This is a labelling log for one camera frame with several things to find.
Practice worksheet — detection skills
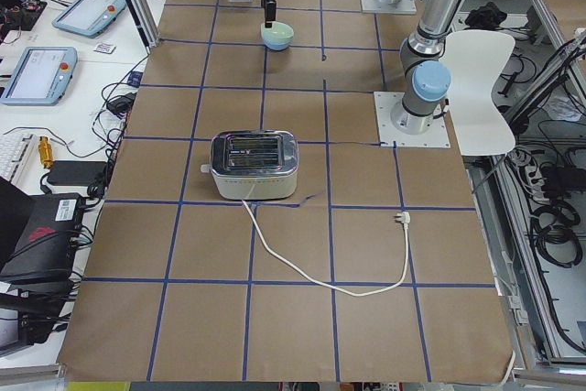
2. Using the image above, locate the green bowl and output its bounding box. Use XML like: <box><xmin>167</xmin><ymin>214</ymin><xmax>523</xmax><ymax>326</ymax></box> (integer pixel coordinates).
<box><xmin>260</xmin><ymin>21</ymin><xmax>295</xmax><ymax>45</ymax></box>

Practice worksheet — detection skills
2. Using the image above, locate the blue bowl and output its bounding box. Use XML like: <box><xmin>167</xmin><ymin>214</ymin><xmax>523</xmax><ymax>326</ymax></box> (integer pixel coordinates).
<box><xmin>264</xmin><ymin>39</ymin><xmax>292</xmax><ymax>51</ymax></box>

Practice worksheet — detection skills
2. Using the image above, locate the cream toaster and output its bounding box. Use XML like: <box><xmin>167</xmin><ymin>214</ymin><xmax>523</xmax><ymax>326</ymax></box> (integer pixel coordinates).
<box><xmin>201</xmin><ymin>130</ymin><xmax>298</xmax><ymax>201</ymax></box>

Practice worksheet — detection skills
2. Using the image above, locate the small printed label card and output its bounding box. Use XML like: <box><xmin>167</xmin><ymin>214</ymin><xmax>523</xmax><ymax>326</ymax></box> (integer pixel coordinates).
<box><xmin>94</xmin><ymin>42</ymin><xmax>116</xmax><ymax>54</ymax></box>

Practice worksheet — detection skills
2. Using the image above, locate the teach pendant tablet far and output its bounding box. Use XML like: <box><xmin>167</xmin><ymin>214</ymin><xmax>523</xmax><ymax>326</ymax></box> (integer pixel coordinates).
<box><xmin>52</xmin><ymin>0</ymin><xmax>126</xmax><ymax>38</ymax></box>

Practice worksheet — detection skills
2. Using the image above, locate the teach pendant tablet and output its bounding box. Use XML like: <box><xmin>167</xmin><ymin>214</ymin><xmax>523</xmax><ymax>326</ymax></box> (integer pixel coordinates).
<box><xmin>1</xmin><ymin>47</ymin><xmax>78</xmax><ymax>106</ymax></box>
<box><xmin>52</xmin><ymin>0</ymin><xmax>126</xmax><ymax>38</ymax></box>

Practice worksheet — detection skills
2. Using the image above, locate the white chair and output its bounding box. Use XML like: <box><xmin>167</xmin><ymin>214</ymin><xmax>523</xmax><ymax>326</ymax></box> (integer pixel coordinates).
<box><xmin>440</xmin><ymin>29</ymin><xmax>515</xmax><ymax>156</ymax></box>

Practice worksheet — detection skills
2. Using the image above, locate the teach pendant tablet near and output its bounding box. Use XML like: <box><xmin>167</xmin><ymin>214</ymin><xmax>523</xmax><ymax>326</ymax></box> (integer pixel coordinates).
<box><xmin>1</xmin><ymin>47</ymin><xmax>78</xmax><ymax>106</ymax></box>

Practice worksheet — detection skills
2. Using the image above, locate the yellow connector block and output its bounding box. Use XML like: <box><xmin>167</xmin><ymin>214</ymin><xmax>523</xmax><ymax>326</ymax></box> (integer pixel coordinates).
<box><xmin>38</xmin><ymin>136</ymin><xmax>54</xmax><ymax>169</ymax></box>

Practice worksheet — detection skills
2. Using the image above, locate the black power adapter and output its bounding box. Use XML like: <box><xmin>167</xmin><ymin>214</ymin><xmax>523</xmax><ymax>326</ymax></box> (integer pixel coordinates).
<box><xmin>47</xmin><ymin>160</ymin><xmax>106</xmax><ymax>186</ymax></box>

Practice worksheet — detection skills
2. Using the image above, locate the white keyboard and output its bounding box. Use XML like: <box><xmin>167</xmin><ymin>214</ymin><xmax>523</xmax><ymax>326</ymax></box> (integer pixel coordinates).
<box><xmin>1</xmin><ymin>132</ymin><xmax>38</xmax><ymax>185</ymax></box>

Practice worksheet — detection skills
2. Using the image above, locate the black computer box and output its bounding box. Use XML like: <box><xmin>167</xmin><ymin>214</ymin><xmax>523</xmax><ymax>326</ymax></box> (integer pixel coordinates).
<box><xmin>1</xmin><ymin>179</ymin><xmax>84</xmax><ymax>285</ymax></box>

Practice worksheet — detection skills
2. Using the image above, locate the white toaster power cord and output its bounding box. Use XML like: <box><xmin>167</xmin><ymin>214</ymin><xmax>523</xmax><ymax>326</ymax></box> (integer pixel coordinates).
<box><xmin>241</xmin><ymin>198</ymin><xmax>411</xmax><ymax>298</ymax></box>

